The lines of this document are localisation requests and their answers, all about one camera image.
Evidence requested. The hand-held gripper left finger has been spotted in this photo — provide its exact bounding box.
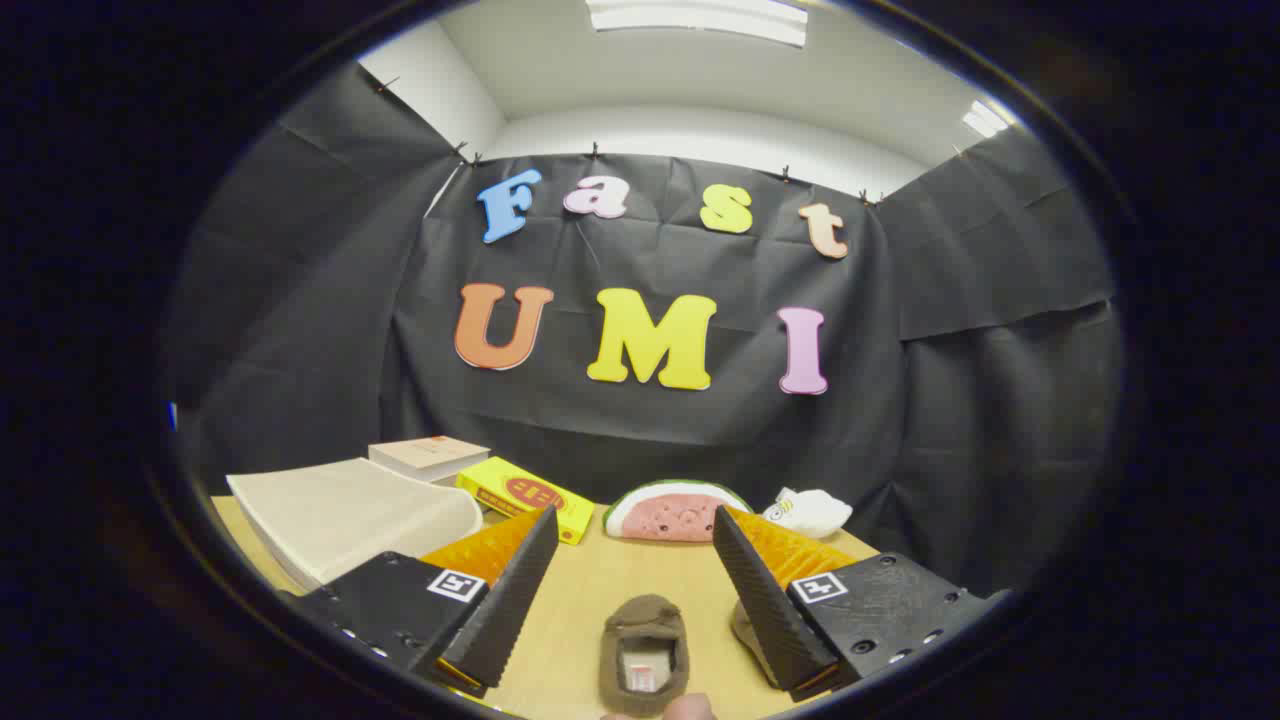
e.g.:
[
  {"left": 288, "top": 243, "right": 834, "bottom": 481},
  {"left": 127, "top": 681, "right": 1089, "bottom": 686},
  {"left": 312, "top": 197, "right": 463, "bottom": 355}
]
[{"left": 280, "top": 505, "right": 561, "bottom": 699}]

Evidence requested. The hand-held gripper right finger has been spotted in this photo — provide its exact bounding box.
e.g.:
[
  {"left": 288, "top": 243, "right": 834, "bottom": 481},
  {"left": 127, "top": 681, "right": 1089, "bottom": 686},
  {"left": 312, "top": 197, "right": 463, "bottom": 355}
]
[{"left": 711, "top": 505, "right": 1013, "bottom": 702}]

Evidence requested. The brown fuzzy shoe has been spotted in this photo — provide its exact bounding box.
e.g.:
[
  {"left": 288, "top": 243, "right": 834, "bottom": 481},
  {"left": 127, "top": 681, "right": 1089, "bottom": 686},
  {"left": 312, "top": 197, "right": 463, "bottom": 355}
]
[
  {"left": 600, "top": 594, "right": 691, "bottom": 717},
  {"left": 729, "top": 600, "right": 781, "bottom": 686}
]

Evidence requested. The cream fabric storage box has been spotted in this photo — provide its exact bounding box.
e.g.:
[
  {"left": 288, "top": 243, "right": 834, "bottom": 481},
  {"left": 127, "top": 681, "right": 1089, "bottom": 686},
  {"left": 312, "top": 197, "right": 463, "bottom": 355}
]
[{"left": 227, "top": 458, "right": 485, "bottom": 593}]

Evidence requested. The white plush toy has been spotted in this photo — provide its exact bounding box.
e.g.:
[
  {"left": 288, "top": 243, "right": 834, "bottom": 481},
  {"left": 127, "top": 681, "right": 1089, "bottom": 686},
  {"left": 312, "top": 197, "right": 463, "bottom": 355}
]
[{"left": 763, "top": 487, "right": 853, "bottom": 539}]

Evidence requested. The yellow book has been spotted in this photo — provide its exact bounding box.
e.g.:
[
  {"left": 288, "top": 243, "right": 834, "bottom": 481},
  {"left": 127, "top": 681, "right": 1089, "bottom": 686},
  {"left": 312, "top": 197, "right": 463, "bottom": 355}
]
[{"left": 456, "top": 457, "right": 596, "bottom": 546}]

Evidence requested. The watermelon slice plush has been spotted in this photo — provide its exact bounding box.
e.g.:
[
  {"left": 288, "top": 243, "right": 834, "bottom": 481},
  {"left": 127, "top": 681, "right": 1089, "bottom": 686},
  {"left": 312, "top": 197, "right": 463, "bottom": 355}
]
[{"left": 603, "top": 479, "right": 754, "bottom": 543}]

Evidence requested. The beige book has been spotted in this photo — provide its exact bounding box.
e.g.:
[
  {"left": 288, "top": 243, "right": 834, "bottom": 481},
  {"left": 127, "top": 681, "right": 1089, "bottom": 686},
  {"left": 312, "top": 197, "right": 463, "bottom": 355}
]
[{"left": 368, "top": 436, "right": 491, "bottom": 486}]

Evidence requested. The small ceiling light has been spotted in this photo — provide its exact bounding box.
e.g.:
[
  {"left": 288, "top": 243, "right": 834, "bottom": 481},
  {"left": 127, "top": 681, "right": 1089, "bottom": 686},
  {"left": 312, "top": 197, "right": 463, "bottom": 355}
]
[{"left": 962, "top": 98, "right": 1013, "bottom": 139}]

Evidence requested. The long ceiling light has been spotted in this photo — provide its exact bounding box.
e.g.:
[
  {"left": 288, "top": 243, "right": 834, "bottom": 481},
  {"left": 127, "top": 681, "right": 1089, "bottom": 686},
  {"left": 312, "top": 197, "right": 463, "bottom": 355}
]
[{"left": 585, "top": 0, "right": 809, "bottom": 48}]

